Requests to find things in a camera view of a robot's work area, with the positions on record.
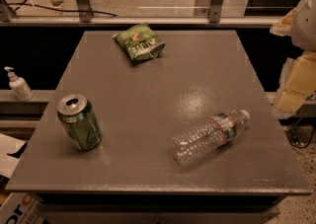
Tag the white paper sheet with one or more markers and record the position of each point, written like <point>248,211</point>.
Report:
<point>8,147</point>

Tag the clear plastic water bottle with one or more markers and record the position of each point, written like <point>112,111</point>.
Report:
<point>193,144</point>

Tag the green soda can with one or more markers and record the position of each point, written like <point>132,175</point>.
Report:
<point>78,118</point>

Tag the green chip bag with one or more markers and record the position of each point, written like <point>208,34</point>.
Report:
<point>140,43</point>

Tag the white cardboard box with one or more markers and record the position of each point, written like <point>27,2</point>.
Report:
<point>20,208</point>

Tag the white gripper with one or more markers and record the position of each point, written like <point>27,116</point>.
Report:
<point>306,24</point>

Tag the white pump dispenser bottle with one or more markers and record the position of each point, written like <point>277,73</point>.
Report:
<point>18,85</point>

